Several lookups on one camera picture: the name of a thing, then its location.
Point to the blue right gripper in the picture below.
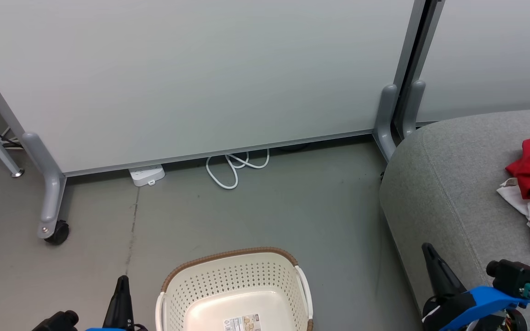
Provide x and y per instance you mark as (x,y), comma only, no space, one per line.
(476,303)

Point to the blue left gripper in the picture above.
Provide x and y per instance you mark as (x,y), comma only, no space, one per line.
(106,329)

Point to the cream perforated laundry basket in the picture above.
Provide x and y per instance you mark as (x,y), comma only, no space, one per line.
(237,289)

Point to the printed basket label sticker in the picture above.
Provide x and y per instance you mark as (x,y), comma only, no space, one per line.
(242,322)

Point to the grey fabric sofa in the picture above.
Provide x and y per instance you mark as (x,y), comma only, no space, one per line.
(458,193)

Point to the black caster wheel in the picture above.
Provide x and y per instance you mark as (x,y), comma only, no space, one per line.
(59,233)

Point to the grey partition leg with caster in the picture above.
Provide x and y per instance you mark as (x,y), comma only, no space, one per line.
(52,193)

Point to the white power strip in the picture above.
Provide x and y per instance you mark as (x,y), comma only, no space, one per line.
(147,174)

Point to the grey curved partition leg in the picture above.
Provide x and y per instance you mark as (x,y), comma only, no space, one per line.
(414,105)
(385,119)

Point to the narrow frosted partition panel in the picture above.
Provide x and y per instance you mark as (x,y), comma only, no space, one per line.
(490,55)

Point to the wide frosted partition panel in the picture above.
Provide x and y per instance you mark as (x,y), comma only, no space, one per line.
(191,78)

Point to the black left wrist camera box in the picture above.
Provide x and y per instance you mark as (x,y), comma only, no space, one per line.
(58,322)

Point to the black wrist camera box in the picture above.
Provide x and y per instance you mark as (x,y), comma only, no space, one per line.
(513,276)
(58,322)

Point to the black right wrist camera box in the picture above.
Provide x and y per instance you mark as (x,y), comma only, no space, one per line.
(513,276)

